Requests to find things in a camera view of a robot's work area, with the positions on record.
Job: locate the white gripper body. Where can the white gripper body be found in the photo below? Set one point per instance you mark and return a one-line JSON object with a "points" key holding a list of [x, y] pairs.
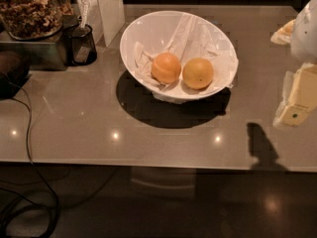
{"points": [[305, 34]]}

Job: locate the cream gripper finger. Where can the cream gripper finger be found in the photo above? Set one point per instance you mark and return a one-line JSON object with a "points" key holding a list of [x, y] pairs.
{"points": [[299, 97], [283, 35]]}

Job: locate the orange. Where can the orange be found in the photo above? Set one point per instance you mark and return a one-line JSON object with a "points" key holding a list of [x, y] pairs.
{"points": [[166, 68], [198, 73]]}

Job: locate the white paper bowl liner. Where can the white paper bowl liner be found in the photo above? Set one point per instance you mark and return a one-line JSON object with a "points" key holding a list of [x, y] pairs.
{"points": [[194, 40]]}

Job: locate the white tilted bowl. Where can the white tilted bowl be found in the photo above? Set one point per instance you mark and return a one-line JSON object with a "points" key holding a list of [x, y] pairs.
{"points": [[158, 30]]}

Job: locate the white upright panel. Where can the white upright panel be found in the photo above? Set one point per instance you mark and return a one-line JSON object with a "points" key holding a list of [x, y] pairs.
{"points": [[106, 17]]}

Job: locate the white utensil in cup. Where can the white utensil in cup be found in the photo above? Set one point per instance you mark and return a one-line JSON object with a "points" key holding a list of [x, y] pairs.
{"points": [[84, 8]]}

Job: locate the black mesh pen cup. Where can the black mesh pen cup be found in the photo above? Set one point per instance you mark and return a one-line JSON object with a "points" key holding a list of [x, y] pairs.
{"points": [[79, 45]]}

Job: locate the steel box under jar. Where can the steel box under jar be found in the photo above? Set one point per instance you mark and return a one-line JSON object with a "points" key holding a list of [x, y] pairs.
{"points": [[45, 54]]}

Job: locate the glass jar of nuts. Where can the glass jar of nuts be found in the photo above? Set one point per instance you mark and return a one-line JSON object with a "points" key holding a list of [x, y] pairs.
{"points": [[28, 9]]}

